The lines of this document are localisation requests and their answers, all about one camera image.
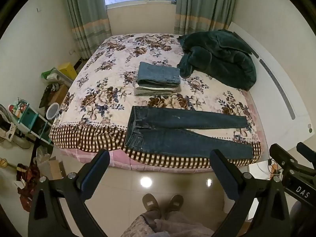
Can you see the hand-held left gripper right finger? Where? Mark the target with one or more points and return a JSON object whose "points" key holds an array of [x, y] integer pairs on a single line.
{"points": [[223, 175]]}

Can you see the green striped curtain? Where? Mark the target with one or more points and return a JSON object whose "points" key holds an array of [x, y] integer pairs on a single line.
{"points": [[205, 7], [86, 17]]}

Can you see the white plastic bag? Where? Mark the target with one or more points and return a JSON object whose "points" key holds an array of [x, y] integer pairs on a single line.
{"points": [[42, 156]]}

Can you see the brown cardboard box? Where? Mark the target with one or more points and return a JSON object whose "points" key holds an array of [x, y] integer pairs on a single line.
{"points": [[59, 95]]}

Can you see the white nightstand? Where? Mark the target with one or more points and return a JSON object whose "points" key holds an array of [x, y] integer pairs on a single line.
{"points": [[259, 170]]}

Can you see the brown slipper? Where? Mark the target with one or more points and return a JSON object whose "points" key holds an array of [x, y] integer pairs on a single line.
{"points": [[174, 202], [151, 205]]}

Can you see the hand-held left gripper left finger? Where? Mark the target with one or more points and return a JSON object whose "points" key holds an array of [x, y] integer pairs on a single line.
{"points": [[95, 175]]}

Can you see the dark blue jeans pants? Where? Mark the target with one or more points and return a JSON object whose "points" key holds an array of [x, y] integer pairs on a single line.
{"points": [[172, 133]]}

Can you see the red patterned cloth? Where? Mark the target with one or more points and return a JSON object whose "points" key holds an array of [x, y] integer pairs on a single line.
{"points": [[28, 185]]}

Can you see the folded grey pants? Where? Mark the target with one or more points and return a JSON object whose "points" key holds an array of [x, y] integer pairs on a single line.
{"points": [[155, 92]]}

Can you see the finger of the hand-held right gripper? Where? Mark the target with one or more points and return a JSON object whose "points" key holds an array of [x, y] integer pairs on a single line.
{"points": [[307, 150], [282, 154]]}

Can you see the open cardboard box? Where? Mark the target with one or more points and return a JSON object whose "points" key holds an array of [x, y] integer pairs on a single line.
{"points": [[54, 169]]}

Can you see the folded white pants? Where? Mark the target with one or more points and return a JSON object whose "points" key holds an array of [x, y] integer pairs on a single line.
{"points": [[155, 88]]}

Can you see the bed with pink sheet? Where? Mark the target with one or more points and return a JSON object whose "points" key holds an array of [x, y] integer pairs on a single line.
{"points": [[118, 159]]}

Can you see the dark green plush coat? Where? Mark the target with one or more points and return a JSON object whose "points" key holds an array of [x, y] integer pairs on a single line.
{"points": [[222, 59]]}

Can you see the yellow box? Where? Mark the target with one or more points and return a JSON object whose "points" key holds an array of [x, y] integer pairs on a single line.
{"points": [[67, 69]]}

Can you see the folded light blue jeans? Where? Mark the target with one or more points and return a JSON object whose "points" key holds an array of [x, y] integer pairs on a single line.
{"points": [[158, 75]]}

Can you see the person's legs in grey pants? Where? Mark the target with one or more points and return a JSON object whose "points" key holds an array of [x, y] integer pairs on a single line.
{"points": [[167, 226]]}

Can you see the white headboard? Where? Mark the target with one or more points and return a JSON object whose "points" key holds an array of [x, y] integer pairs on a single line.
{"points": [[274, 96]]}

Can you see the teal shelf rack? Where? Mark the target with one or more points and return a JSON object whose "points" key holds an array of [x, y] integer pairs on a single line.
{"points": [[32, 121]]}

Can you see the green and white bag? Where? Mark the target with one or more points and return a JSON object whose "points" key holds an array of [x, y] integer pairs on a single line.
{"points": [[53, 75]]}

